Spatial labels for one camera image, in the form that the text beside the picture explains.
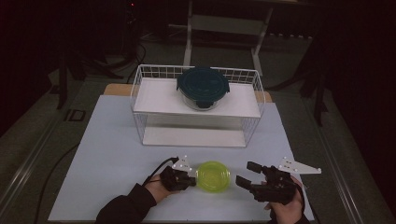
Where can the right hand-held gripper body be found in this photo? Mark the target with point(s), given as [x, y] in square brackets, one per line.
[277, 186]

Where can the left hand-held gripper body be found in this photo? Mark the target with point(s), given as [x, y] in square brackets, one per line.
[174, 180]

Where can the yellow-green plate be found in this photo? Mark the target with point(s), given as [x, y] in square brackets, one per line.
[213, 176]

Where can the round container with blue lid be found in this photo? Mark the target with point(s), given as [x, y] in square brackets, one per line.
[202, 84]

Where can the person's left hand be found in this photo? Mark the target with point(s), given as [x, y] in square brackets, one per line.
[157, 188]

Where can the person's right hand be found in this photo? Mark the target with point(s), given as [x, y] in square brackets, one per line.
[286, 213]

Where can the pale blue table sheet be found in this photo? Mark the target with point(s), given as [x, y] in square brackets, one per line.
[112, 149]

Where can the black floor plate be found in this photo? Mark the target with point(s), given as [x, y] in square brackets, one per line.
[74, 115]

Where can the black stand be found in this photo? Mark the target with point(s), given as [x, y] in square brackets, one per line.
[63, 77]

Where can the metal frame background desk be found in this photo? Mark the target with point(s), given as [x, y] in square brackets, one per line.
[224, 25]

